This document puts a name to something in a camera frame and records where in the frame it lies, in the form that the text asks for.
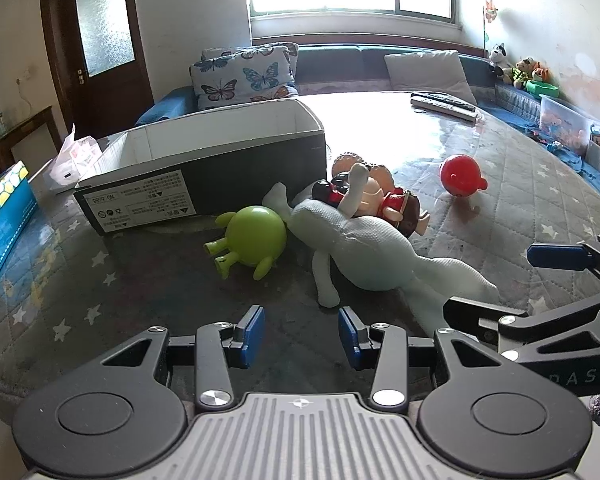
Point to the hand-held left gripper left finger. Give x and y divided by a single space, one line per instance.
252 336

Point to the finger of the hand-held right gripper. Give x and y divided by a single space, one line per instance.
560 256
472 312

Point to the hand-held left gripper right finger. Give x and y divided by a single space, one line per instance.
350 341

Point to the white plush doll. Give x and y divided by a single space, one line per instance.
365 245

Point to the green round toy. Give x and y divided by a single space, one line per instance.
255 232

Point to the red round toy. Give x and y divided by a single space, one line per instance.
460 174

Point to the cartoon figure doll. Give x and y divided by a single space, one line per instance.
395 205

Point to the black cardboard box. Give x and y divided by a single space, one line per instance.
205 175

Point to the grey quilted desktop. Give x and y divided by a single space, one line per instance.
130 290

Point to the small scattered toys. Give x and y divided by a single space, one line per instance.
545 141

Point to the clear plastic toy bin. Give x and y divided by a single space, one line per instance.
567 125

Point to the green plastic bowl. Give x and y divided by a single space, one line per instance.
545 90

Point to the orange tiger plush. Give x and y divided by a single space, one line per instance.
542 74

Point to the white remote control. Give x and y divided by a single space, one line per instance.
445 109

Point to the black remote control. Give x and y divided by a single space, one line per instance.
442 100

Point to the black white cow plush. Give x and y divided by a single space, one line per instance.
499 60

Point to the grey pillow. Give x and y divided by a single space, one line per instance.
430 72

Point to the white plastic bag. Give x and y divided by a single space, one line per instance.
75 157

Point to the colourful pinwheel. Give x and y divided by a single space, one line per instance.
490 10

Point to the butterfly print pillow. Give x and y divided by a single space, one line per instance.
240 77
292 57

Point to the blue yellow tissue box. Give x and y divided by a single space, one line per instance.
2 220

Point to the blue sofa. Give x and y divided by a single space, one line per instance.
340 65

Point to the brown wooden door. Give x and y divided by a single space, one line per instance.
125 75

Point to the dark wooden cabinet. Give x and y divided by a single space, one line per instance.
25 135

